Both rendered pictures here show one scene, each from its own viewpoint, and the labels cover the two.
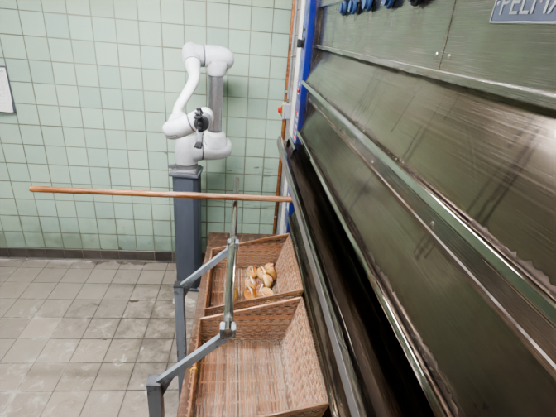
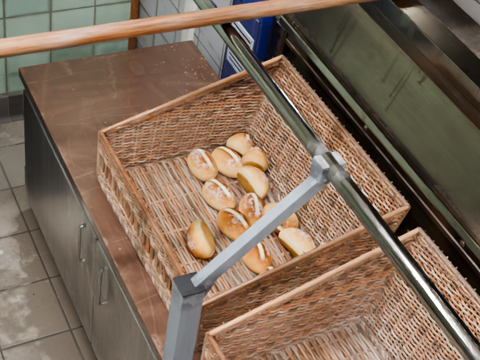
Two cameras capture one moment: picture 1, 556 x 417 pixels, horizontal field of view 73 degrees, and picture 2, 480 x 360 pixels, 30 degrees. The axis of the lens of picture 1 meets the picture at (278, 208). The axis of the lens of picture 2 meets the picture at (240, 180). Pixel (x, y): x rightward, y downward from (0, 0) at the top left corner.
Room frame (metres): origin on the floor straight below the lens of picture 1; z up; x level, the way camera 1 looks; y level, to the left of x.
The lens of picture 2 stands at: (0.40, 0.79, 2.09)
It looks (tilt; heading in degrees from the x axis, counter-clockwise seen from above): 43 degrees down; 333
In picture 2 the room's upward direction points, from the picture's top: 11 degrees clockwise
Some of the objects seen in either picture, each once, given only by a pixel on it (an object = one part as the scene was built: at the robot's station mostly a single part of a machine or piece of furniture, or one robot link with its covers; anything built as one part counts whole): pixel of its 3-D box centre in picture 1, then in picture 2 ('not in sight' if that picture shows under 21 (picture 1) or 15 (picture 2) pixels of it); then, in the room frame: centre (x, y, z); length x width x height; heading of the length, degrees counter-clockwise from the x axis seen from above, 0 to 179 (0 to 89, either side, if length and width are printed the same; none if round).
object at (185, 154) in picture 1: (187, 147); not in sight; (2.52, 0.67, 1.17); 0.18 x 0.16 x 0.22; 112
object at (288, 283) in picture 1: (251, 277); (241, 190); (1.69, 0.11, 0.72); 0.56 x 0.49 x 0.28; 8
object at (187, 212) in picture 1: (188, 231); not in sight; (2.52, 0.68, 0.50); 0.21 x 0.21 x 1.00; 3
